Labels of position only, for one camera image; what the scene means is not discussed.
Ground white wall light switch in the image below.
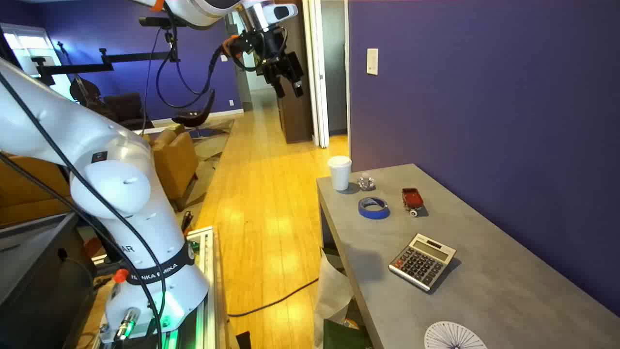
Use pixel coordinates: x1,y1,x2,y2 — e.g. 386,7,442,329
365,46,382,77

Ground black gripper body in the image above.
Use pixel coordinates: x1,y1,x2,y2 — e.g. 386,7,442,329
253,25,295,77

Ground small red box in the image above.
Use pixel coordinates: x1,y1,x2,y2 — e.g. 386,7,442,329
402,186,431,219

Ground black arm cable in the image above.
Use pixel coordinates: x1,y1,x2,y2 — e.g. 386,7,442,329
0,69,171,341
154,25,222,112

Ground white plastic bag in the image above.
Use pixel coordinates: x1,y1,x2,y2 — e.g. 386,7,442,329
315,250,357,325

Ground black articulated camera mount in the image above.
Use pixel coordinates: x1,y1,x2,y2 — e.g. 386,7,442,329
30,25,179,87

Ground aluminium robot stand rail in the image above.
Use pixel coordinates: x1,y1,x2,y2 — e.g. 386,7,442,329
183,222,229,349

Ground bright living room window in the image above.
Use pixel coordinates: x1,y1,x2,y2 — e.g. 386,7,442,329
0,21,74,98

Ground black equipment cart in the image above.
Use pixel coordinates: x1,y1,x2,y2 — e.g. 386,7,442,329
0,211,98,349

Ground brown wooden cabinet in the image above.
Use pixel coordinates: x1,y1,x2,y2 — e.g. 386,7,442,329
276,11,316,145

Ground dark green box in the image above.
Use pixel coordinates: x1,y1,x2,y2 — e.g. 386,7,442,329
322,317,375,349

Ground dark armchair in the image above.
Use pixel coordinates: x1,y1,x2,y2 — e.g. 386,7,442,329
70,75,156,131

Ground grey desk calculator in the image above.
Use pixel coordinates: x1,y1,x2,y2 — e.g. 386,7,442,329
388,232,458,292

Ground black floor cable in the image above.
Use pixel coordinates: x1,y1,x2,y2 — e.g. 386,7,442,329
225,275,322,319

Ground white coffee cup with lid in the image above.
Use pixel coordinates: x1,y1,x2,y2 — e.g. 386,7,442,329
326,155,355,193

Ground white patterned round coaster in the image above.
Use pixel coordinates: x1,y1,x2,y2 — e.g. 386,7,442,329
423,319,489,349

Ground black stereo camera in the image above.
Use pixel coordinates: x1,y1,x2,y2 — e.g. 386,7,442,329
138,15,191,30

